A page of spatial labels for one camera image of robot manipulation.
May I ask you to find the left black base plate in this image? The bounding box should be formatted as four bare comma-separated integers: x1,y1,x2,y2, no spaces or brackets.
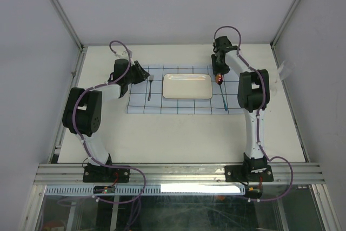
83,164,130,183

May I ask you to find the white slotted cable duct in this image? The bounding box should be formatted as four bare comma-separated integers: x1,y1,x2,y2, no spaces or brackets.
46,183,245,196

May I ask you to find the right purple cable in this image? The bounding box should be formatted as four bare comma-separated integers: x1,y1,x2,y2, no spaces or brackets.
212,26,295,202

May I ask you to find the silver fork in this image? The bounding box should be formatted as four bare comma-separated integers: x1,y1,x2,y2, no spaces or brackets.
147,75,154,101

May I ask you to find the blue checkered cloth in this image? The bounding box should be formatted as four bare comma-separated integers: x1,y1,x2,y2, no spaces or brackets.
125,64,243,115

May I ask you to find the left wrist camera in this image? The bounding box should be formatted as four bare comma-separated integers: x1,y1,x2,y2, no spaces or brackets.
117,49,132,58

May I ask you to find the right aluminium frame post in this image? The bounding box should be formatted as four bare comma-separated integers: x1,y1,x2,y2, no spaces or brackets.
270,0,302,48

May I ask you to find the left aluminium frame post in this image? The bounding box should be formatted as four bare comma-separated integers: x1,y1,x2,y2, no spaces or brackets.
49,0,84,51

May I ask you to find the aluminium frame post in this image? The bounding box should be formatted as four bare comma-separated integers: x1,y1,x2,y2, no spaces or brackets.
49,0,84,51
270,0,302,48

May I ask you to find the white rectangular plate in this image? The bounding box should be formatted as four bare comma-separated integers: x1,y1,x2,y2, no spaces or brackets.
162,74,212,100

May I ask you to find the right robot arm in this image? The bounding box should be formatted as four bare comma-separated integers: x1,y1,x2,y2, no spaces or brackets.
211,36,270,181

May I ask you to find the spoon with blue handle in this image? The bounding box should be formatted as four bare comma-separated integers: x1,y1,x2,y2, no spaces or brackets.
215,74,228,111

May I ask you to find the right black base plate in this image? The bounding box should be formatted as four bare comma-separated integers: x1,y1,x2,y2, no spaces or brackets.
224,165,274,184

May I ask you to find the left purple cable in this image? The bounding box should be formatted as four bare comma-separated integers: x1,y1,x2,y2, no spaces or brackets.
56,41,148,231

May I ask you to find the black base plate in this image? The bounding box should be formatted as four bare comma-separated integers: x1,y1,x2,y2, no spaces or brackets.
83,164,130,183
224,165,274,184

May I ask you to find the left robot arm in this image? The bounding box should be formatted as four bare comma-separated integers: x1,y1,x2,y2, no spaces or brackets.
62,58,149,182

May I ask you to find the purple cable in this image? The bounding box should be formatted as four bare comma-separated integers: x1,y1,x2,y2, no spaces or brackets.
212,26,295,202
56,41,148,231

